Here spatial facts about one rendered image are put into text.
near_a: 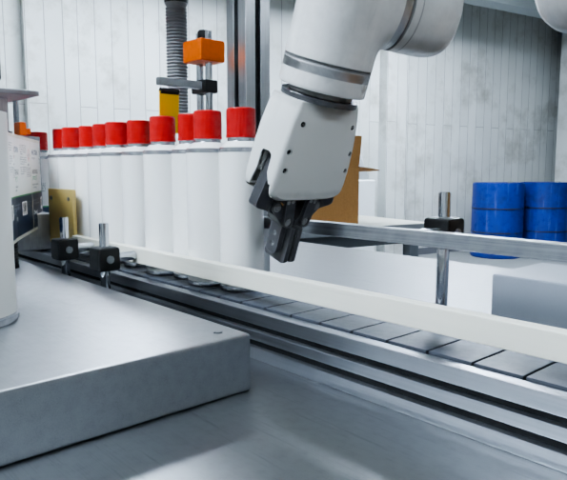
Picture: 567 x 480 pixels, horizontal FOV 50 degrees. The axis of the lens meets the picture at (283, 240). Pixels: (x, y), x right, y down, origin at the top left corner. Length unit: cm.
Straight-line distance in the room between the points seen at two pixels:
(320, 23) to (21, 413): 38
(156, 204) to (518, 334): 50
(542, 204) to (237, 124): 699
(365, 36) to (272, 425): 33
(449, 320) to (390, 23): 27
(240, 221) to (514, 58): 800
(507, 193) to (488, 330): 677
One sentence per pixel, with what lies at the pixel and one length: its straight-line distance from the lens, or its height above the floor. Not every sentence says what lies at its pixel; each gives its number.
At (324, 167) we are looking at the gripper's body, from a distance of 60.
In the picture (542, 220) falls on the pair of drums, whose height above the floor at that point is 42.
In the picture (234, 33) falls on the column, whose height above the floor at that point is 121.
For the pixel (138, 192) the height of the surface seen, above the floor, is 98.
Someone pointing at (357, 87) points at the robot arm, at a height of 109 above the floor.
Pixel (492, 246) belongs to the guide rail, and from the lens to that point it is 52.
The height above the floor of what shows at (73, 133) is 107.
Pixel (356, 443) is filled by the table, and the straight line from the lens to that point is 44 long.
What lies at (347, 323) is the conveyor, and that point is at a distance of 55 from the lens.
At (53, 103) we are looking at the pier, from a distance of 527.
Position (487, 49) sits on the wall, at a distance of 821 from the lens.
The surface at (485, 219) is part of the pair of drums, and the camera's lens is 723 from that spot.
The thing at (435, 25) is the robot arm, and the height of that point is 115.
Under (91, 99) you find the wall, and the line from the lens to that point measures 547.
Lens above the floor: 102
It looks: 7 degrees down
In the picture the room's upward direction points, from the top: straight up
